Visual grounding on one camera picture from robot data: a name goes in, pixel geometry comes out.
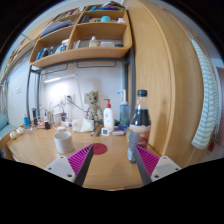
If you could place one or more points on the light blue pillow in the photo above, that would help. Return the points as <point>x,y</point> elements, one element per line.
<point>2,121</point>

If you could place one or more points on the green-white striped towel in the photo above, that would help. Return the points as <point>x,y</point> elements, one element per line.
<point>205,110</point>

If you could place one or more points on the wooden shelf unit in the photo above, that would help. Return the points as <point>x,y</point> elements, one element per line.
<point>96,33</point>

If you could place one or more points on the white speckled mug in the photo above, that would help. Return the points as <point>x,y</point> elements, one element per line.
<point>63,142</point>

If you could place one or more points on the white power strip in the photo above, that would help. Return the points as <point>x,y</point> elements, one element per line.
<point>66,124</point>

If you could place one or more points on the white red-pump lotion bottle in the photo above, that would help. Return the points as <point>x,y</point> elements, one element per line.
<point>108,118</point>

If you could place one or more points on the blue flat packet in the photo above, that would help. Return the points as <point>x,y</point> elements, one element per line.
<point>119,130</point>

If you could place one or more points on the blue spray bottle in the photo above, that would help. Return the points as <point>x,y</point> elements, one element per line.
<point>124,113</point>

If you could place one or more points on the white light bar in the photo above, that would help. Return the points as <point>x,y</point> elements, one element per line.
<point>56,79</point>

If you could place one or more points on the flat round red coaster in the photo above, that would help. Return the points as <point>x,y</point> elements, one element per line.
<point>100,149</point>

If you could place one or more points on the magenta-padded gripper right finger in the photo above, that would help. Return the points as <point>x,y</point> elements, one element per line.
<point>163,166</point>

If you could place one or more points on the small black jar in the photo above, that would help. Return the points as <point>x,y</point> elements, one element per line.
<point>47,126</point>

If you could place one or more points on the slim black bottle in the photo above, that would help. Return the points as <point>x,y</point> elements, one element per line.
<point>34,117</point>

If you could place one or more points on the small blue bottle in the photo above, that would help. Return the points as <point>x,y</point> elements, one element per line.
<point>26,121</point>

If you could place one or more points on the white charger block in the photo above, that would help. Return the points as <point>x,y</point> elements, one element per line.
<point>57,119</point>

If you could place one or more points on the white wall socket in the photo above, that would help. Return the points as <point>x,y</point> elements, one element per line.
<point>70,99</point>

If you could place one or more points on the wooden tree figurine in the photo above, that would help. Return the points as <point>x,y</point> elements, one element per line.
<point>94,108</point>

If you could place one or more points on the small white desk clock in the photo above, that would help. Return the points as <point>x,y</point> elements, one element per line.
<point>105,132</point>

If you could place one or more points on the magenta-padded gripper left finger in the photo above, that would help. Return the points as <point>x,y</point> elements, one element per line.
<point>60,166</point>

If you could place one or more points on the small white oval case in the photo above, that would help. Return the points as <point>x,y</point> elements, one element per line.
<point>61,128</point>

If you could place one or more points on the dark cola plastic bottle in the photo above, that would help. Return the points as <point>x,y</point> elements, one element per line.
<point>140,123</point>

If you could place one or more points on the white crumpled tissue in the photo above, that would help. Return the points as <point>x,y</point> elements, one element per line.
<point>82,125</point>

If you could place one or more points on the wooden wardrobe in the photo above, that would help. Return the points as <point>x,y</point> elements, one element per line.
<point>166,83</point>

